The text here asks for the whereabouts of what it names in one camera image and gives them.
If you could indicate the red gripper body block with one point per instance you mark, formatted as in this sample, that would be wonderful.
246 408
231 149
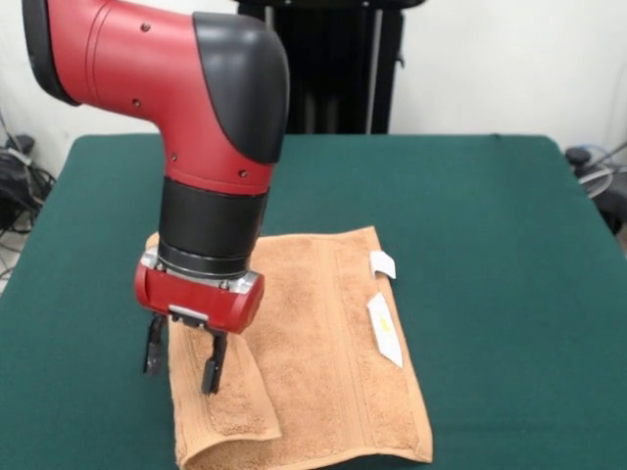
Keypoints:
196 301

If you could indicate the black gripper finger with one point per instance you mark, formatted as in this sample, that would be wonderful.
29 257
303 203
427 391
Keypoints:
213 372
153 352

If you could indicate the tan terry towel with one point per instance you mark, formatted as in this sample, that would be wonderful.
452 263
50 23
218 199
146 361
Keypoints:
333 367

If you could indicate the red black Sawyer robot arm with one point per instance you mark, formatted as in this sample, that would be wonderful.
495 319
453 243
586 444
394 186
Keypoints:
171 88

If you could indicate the dark green table cloth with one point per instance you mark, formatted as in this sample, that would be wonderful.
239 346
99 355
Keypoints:
490 245

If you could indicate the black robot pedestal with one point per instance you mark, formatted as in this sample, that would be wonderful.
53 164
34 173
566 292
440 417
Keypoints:
333 73

